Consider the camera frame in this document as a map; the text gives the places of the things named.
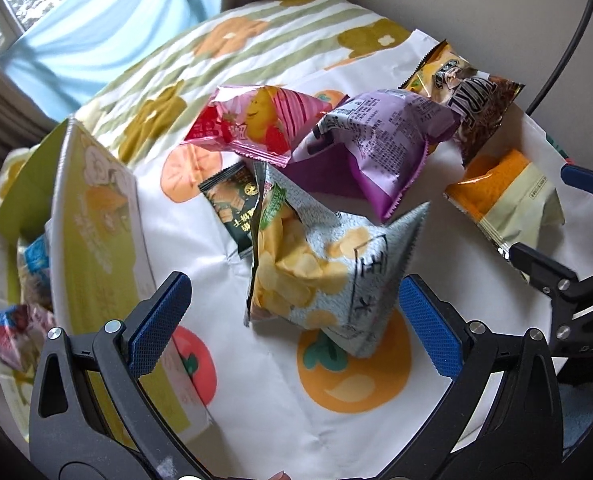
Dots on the pink snack packet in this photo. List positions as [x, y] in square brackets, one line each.
[256, 115]

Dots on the light blue cloth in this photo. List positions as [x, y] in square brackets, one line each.
[116, 30]

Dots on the purple red snack packet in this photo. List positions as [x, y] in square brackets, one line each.
[11, 330]

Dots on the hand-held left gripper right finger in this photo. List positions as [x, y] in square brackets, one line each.
[429, 320]

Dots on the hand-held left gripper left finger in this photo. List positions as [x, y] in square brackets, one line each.
[161, 320]

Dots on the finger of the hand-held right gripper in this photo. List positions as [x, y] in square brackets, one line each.
[583, 177]
[546, 270]

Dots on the yellow snack packet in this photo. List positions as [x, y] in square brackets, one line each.
[434, 72]

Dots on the dark green snack packet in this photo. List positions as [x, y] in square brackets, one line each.
[226, 200]

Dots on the light purple snack packet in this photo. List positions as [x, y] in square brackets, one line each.
[391, 145]

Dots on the brown snack packet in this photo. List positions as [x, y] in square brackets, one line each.
[481, 115]

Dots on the green label potato chip packet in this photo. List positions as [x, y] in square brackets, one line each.
[316, 260]

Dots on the orange cream snack packet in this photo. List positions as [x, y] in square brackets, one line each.
[516, 195]

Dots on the blue label chip packet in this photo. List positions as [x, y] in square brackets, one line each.
[35, 260]

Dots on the floral striped blanket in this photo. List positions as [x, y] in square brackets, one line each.
[296, 25]

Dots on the white sheet with orange prints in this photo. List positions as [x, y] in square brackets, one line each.
[256, 385]

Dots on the green cardboard box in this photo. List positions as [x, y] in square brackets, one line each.
[101, 220]

